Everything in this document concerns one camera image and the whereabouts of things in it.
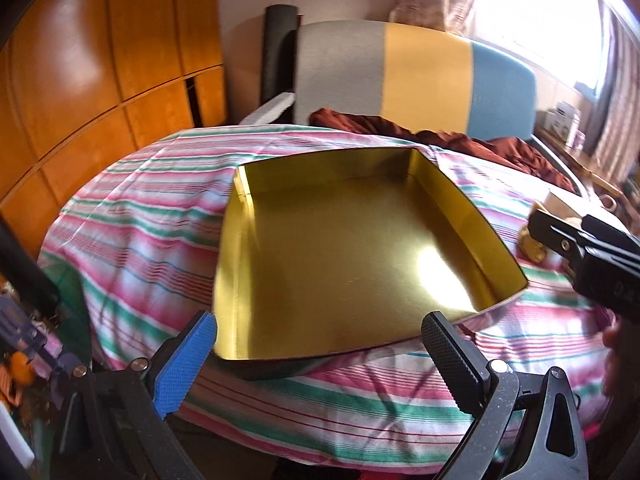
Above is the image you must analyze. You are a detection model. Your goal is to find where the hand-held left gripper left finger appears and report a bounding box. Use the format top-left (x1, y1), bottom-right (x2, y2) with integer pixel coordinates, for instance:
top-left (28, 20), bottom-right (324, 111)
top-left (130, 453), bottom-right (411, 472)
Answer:
top-left (50, 310), bottom-right (218, 480)

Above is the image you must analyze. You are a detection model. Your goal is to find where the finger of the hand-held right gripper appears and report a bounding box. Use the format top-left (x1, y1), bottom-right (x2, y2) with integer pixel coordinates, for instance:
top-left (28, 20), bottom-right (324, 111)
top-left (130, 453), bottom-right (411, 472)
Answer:
top-left (529, 208), bottom-right (633, 274)

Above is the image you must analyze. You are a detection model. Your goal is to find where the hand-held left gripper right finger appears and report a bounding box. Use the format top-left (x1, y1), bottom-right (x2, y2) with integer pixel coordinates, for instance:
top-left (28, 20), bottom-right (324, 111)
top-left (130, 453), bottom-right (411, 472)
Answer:
top-left (421, 311), bottom-right (591, 480)

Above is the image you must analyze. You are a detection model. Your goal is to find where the yellow noodle snack packet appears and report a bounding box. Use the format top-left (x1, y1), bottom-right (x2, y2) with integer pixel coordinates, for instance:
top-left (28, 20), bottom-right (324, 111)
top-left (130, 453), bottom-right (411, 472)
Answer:
top-left (517, 225), bottom-right (549, 262)

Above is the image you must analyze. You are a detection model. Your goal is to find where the gold square tin box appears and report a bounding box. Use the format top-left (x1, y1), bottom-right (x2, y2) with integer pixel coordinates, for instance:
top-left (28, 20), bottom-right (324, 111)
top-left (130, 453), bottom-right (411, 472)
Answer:
top-left (212, 147), bottom-right (530, 381)

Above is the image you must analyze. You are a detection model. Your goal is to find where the person's right hand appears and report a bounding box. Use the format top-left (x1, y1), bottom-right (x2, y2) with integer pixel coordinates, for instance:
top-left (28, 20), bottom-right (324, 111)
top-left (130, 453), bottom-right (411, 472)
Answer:
top-left (601, 319), bottom-right (640, 411)

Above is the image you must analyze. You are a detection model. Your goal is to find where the wooden shelf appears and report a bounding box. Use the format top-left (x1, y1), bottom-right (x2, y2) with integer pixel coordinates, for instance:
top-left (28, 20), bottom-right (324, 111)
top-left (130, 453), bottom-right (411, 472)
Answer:
top-left (537, 127), bottom-right (626, 201)

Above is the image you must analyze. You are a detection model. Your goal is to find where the red-brown crumpled cloth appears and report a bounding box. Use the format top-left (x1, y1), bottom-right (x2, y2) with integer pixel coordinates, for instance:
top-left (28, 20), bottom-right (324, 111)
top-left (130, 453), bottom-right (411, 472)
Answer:
top-left (308, 108), bottom-right (576, 192)

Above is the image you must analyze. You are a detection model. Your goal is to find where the striped pink green tablecloth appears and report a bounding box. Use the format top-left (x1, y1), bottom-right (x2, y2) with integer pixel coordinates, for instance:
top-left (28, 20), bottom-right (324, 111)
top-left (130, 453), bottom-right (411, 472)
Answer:
top-left (37, 125), bottom-right (621, 471)

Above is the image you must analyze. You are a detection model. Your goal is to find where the white appliance carton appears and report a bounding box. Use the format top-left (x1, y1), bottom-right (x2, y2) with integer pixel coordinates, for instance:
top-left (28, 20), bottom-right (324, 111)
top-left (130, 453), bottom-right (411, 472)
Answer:
top-left (542, 101), bottom-right (583, 148)

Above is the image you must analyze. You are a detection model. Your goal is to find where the purple printed packaging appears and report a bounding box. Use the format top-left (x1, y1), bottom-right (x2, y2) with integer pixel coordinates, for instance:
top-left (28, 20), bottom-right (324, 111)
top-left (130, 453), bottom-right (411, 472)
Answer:
top-left (0, 292), bottom-right (68, 403)

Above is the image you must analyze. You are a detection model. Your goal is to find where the grey yellow blue chair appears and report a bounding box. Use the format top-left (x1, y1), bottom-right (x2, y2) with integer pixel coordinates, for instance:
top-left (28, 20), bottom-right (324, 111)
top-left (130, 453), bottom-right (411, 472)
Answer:
top-left (239, 20), bottom-right (588, 196)

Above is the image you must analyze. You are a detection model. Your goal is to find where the bright window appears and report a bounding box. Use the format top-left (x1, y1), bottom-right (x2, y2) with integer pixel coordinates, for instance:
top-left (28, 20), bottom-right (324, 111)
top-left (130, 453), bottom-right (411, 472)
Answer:
top-left (470, 0), bottom-right (606, 91)

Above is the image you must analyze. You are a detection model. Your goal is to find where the orange wooden wardrobe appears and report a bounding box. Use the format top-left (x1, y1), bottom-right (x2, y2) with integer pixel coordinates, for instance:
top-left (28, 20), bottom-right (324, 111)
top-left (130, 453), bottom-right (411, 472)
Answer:
top-left (0, 0), bottom-right (228, 261)

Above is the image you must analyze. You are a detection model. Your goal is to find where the black rolled mat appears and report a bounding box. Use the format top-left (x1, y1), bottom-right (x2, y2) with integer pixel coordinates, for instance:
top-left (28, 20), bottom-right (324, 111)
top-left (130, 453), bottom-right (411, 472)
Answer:
top-left (260, 4), bottom-right (303, 123)

